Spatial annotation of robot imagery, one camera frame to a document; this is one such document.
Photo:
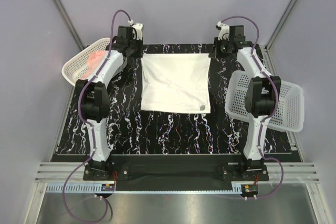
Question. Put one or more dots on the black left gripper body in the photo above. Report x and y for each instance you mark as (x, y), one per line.
(136, 45)

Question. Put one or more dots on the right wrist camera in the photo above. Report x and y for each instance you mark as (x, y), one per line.
(223, 31)

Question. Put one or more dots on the right controller board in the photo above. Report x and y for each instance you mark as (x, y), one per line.
(250, 190)

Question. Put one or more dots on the controller board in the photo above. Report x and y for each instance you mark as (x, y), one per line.
(250, 190)
(108, 187)

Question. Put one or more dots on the white towel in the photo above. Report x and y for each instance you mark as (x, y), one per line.
(175, 83)

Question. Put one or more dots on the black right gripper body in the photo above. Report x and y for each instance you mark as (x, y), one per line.
(221, 48)

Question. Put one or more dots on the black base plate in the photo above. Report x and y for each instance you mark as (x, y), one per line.
(175, 173)

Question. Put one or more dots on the white perforated basket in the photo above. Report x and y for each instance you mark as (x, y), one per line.
(290, 112)
(76, 66)

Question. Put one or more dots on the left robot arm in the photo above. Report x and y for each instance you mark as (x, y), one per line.
(93, 99)

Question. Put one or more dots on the pink towel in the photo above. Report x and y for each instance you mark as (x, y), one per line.
(93, 62)

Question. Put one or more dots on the left controller board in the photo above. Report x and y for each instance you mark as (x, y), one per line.
(108, 187)

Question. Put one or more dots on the white perforated basket right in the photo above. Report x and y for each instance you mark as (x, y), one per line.
(290, 112)

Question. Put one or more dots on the white perforated basket left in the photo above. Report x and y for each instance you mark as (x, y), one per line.
(76, 66)

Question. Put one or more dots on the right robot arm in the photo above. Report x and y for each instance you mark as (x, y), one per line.
(262, 95)

